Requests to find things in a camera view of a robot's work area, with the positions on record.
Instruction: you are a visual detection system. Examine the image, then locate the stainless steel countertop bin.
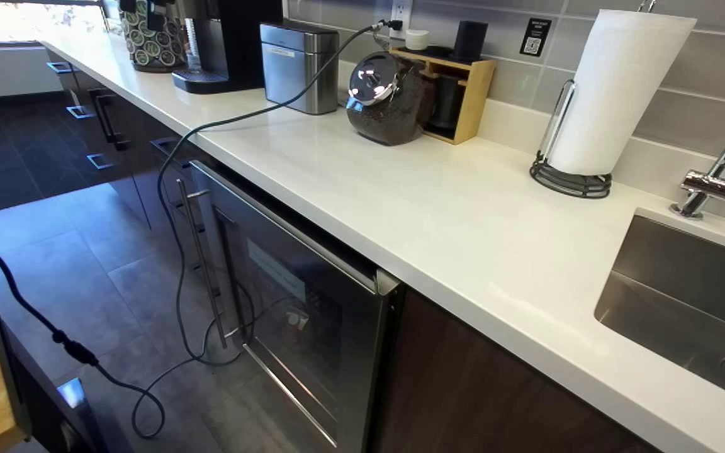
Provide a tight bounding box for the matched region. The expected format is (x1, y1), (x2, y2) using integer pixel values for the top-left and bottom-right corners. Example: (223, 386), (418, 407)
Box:
(257, 20), (341, 118)

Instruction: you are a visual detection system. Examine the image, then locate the stainless steel undercounter dishwasher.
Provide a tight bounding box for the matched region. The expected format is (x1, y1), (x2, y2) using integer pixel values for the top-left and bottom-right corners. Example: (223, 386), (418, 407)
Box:
(183, 160), (403, 453)

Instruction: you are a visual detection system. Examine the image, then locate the wooden countertop organizer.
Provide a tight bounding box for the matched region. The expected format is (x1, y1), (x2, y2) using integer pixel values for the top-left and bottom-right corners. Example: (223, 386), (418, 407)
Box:
(388, 46), (497, 146)

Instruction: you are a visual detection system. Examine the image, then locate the small white cup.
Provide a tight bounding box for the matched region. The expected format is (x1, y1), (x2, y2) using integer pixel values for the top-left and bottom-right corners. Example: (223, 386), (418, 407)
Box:
(403, 29), (433, 54)

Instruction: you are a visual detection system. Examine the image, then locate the dark wood base cabinet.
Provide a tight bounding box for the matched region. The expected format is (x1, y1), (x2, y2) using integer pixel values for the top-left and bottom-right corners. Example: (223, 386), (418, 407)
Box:
(369, 287), (661, 453)

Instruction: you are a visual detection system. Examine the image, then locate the black box in organizer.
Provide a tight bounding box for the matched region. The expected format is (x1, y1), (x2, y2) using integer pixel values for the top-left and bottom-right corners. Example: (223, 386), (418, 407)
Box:
(450, 17), (491, 65)

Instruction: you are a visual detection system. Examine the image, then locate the black silver Keurig coffee machine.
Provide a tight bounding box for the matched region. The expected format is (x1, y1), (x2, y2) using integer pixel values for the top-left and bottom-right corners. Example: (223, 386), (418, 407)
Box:
(169, 0), (286, 95)

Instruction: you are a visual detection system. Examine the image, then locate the dark wood drawer cabinet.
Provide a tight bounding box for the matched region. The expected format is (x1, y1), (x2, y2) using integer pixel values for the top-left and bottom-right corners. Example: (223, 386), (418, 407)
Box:
(42, 48), (213, 246)

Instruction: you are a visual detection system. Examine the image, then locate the coffee pod carousel rack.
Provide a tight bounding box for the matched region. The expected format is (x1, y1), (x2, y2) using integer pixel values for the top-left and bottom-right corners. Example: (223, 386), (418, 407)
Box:
(115, 0), (190, 75)

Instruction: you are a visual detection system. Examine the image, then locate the white paper towel roll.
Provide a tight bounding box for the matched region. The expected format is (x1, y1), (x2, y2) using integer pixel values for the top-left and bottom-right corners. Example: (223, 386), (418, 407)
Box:
(546, 9), (700, 178)

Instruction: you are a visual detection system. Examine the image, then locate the stainless steel sink basin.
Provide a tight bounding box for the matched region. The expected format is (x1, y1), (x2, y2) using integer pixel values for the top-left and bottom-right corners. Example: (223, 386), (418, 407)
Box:
(591, 207), (725, 414)

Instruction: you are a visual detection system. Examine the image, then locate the chrome sink faucet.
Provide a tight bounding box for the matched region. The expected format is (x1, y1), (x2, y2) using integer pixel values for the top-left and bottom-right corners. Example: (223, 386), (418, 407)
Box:
(671, 105), (725, 221)

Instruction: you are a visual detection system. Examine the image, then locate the blue grey power cable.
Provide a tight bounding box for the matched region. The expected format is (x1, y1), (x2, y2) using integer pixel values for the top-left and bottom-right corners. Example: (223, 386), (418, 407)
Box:
(129, 17), (408, 441)

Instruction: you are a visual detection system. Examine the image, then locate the metal wire paper towel holder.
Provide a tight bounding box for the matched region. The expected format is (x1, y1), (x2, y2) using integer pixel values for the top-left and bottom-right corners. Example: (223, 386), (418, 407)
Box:
(528, 0), (658, 202)

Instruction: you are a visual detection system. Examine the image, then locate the small white wall outlet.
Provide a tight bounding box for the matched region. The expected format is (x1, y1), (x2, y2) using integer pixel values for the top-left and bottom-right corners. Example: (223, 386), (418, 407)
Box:
(388, 0), (416, 36)

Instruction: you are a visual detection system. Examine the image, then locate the black white wall plate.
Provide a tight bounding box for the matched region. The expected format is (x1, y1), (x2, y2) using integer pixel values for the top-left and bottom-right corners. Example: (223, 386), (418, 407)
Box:
(519, 16), (553, 61)

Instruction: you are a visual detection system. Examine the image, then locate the black cabinet handle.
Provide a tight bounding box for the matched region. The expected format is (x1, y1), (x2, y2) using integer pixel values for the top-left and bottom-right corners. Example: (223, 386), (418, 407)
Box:
(91, 88), (131, 153)

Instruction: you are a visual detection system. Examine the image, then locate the black cable with connector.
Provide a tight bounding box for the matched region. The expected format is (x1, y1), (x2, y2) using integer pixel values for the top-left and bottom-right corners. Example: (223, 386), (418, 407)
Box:
(0, 225), (142, 397)

